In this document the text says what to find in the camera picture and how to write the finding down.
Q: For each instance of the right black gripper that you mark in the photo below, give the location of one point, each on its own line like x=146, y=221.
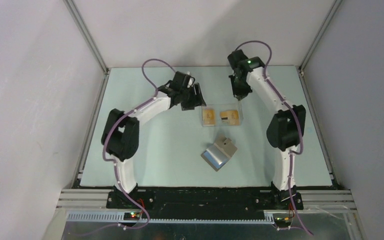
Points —
x=239, y=94

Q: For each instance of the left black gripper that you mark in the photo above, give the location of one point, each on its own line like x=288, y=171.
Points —
x=197, y=100

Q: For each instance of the clear plastic card box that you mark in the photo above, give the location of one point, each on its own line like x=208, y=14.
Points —
x=223, y=107

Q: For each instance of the grey card holder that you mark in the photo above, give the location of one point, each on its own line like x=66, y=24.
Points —
x=219, y=153

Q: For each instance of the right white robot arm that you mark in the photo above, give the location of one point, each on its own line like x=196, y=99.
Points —
x=286, y=128

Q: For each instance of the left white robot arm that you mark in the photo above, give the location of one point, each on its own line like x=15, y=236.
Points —
x=121, y=134

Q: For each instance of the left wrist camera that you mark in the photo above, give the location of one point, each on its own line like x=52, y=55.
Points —
x=191, y=80

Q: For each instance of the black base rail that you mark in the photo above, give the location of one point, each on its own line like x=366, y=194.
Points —
x=202, y=203

